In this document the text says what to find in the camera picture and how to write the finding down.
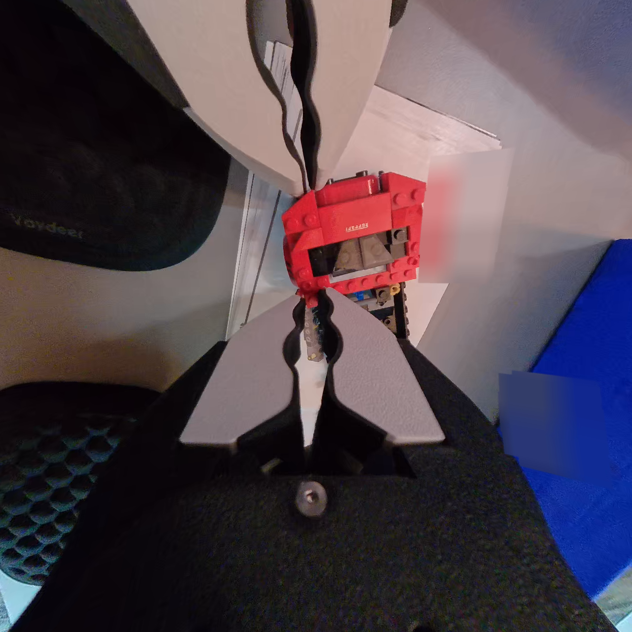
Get blue plastic bin with divider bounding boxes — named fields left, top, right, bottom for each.
left=496, top=238, right=632, bottom=600

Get white instruction booklet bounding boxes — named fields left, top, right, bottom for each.
left=226, top=42, right=503, bottom=447

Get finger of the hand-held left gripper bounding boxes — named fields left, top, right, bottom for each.
left=285, top=0, right=397, bottom=192
left=125, top=0, right=312, bottom=197

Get red lego car body section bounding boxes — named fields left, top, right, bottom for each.
left=281, top=170, right=428, bottom=307

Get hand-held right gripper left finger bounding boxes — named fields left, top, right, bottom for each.
left=179, top=296, right=307, bottom=467

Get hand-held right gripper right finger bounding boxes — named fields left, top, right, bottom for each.
left=311, top=289, right=445, bottom=467

